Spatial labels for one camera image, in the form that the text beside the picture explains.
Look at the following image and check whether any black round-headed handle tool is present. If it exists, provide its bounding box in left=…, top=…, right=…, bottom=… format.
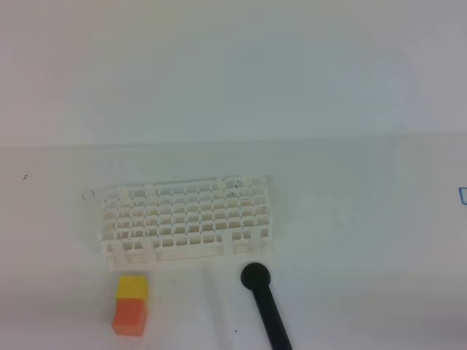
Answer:
left=240, top=262, right=293, bottom=350

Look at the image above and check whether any white test tube rack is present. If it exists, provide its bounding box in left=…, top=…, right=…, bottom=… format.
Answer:
left=97, top=175, right=273, bottom=270

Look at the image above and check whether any yellow cube block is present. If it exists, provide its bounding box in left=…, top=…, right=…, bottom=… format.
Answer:
left=116, top=275, right=149, bottom=302

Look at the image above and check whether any orange cube block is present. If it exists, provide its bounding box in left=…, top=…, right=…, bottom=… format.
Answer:
left=112, top=298, right=147, bottom=337

